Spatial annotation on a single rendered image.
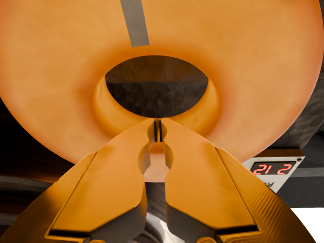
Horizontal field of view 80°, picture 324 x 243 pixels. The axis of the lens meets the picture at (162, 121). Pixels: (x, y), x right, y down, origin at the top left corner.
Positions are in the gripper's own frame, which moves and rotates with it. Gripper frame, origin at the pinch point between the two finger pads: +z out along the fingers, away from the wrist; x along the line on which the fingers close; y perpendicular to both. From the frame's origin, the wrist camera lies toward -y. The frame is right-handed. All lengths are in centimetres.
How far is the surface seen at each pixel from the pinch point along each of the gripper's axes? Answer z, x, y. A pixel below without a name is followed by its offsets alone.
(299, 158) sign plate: 17.8, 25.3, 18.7
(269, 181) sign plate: 20.0, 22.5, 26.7
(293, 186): 509, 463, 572
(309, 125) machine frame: 18.1, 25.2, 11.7
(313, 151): 661, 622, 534
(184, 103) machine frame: 16.6, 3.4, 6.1
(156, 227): 3.8, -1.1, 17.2
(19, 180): 0.7, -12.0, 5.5
